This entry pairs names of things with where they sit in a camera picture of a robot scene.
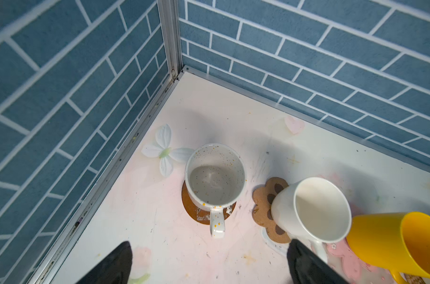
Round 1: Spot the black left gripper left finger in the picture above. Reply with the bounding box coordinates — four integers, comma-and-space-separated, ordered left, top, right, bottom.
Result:
77, 241, 133, 284

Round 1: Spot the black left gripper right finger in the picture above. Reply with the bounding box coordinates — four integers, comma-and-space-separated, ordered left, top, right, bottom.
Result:
287, 239, 348, 284

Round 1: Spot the pink flower coaster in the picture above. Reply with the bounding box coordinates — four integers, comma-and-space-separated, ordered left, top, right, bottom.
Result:
325, 239, 395, 284

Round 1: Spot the white mug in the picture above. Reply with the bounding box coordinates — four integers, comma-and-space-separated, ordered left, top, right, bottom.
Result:
271, 177, 352, 263
185, 143, 247, 239

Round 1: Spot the brown paw shaped coaster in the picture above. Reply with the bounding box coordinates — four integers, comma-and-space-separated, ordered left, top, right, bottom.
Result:
252, 177, 291, 244

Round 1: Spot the dark brown glossy round coaster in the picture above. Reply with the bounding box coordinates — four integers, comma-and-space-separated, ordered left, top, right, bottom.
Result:
181, 180, 237, 226

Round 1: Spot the yellow mug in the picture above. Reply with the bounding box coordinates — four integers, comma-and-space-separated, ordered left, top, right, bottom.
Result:
346, 212, 430, 284

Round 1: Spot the white mug top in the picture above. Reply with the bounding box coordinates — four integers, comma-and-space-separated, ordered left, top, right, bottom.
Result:
185, 143, 247, 239

